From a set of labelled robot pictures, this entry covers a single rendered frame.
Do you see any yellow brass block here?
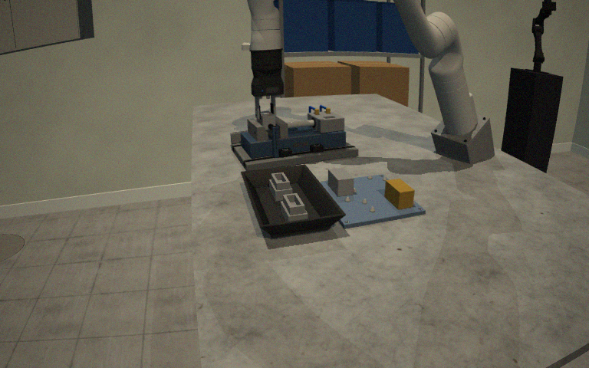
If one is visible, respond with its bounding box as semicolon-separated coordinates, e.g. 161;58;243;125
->
384;179;415;209

